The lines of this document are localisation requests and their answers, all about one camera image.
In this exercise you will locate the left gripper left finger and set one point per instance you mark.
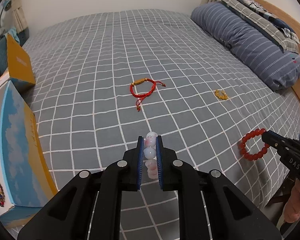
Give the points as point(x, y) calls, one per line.
point(89, 205)

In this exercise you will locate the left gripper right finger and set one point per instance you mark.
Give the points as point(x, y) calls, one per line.
point(210, 205)

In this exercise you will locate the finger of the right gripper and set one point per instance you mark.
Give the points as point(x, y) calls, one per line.
point(271, 140)
point(282, 139)

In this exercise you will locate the right hand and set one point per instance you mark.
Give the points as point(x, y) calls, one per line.
point(292, 208)

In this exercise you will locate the blue striped pillow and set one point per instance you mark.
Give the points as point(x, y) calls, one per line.
point(277, 68)

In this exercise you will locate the blue yellow cardboard box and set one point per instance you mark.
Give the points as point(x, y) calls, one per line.
point(26, 184)

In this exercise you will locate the grey checked pillow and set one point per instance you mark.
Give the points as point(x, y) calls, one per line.
point(254, 13)

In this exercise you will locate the grey checked bed sheet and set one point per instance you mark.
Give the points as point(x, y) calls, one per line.
point(103, 80)

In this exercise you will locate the teal cloth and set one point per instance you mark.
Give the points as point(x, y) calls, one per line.
point(14, 34)

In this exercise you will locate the beige curtain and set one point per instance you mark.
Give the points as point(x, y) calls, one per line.
point(19, 19)

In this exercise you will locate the blue desk lamp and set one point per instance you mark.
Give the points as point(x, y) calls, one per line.
point(6, 6)

